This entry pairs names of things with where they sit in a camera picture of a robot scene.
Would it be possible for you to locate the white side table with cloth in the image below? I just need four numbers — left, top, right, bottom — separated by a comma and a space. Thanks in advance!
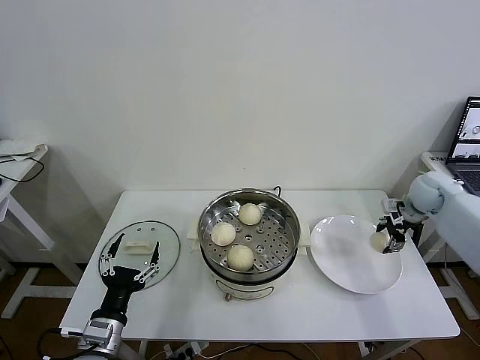
0, 138, 82, 320

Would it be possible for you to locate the stainless steel steamer pot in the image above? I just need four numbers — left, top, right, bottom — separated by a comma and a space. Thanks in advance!
186, 219, 312, 303

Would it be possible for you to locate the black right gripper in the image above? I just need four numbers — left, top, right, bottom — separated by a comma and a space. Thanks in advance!
376, 211, 408, 256

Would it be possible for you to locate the white side table with laptop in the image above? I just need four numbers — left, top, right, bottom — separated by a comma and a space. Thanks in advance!
420, 151, 480, 322

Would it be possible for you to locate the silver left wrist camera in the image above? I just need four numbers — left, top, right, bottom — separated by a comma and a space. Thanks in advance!
82, 318, 113, 343

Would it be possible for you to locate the thin black looped cable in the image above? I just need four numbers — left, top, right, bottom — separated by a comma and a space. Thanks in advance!
0, 155, 46, 185

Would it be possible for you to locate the white steamed baozi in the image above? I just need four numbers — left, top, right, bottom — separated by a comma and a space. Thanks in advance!
369, 232, 389, 253
238, 202, 263, 226
227, 244, 255, 271
210, 221, 237, 247

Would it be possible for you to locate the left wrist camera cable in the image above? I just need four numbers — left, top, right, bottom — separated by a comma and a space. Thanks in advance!
35, 326, 86, 360

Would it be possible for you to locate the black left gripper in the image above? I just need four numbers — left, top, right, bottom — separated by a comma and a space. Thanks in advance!
99, 232, 161, 320

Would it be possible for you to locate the dark grey open laptop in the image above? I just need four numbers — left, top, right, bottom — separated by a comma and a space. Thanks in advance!
445, 96, 480, 196

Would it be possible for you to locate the perforated steel steamer basket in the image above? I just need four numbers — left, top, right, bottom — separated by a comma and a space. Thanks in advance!
197, 188, 301, 286

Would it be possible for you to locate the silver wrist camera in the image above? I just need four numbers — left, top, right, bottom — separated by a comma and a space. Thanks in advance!
381, 198, 404, 215
82, 318, 113, 343

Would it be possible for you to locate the round white plate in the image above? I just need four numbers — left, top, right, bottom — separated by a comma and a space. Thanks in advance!
309, 214, 404, 296

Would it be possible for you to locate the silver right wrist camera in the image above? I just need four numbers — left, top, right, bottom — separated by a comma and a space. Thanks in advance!
381, 198, 404, 215

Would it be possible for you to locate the black hanging adapter cable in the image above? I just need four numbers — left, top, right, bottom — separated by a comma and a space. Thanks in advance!
412, 220, 425, 248

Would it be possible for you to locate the white power strip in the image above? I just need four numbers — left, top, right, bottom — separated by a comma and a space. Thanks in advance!
163, 341, 211, 359

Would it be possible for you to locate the round glass pot lid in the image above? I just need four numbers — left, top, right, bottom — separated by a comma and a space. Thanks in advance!
97, 220, 181, 292

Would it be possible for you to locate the white work table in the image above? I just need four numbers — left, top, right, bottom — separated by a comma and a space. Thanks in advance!
59, 189, 461, 360

